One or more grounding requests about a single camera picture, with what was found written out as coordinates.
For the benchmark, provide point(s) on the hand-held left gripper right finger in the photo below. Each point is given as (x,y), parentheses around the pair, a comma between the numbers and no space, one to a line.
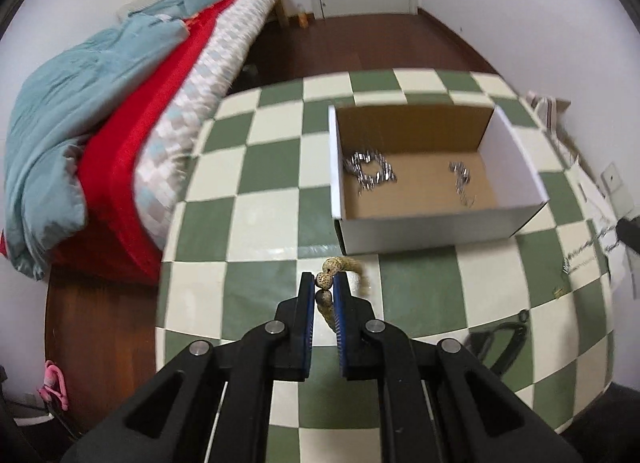
(340,310)

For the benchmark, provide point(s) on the green checkered tablecloth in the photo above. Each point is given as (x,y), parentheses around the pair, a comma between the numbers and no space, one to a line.
(250,223)

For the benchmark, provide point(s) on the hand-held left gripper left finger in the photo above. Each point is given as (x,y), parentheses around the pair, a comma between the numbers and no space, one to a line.
(308,310)

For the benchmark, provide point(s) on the pink slippers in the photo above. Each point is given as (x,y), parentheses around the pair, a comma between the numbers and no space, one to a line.
(53,385)

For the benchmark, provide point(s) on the teal quilt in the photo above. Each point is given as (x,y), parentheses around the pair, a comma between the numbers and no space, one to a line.
(75,93)

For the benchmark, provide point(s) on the white wall socket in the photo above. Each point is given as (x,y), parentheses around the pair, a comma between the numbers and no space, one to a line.
(615,182)

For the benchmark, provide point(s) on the checkered mattress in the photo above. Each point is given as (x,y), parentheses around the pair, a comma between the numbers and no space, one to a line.
(200,93)

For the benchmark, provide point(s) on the wooden bed leg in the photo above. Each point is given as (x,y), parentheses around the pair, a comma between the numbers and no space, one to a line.
(283,9)

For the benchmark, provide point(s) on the white cardboard box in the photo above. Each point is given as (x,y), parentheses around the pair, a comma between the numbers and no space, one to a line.
(425,178)

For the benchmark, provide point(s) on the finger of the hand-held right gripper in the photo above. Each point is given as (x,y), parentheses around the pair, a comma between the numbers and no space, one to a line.
(629,230)

